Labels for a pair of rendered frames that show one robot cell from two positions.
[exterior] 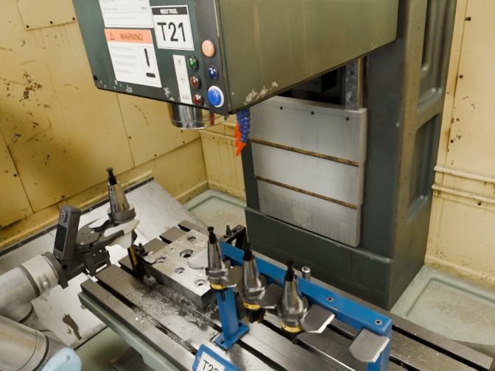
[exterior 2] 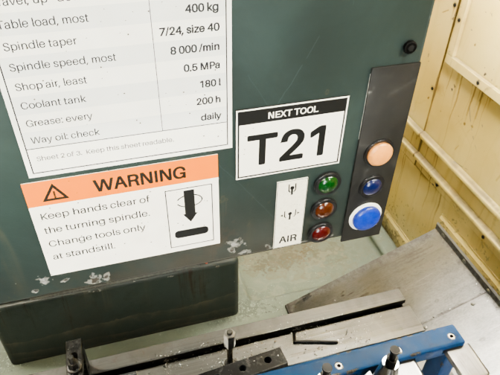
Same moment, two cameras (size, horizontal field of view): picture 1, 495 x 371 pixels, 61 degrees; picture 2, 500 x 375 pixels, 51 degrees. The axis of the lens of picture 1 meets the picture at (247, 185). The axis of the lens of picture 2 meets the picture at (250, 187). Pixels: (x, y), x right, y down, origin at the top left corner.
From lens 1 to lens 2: 0.78 m
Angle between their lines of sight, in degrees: 51
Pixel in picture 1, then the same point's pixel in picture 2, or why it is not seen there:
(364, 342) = (465, 364)
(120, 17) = (107, 147)
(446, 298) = (255, 256)
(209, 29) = (390, 124)
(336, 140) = not seen: hidden behind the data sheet
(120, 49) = (86, 212)
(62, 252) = not seen: outside the picture
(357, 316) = (435, 345)
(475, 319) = (290, 258)
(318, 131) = not seen: hidden behind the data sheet
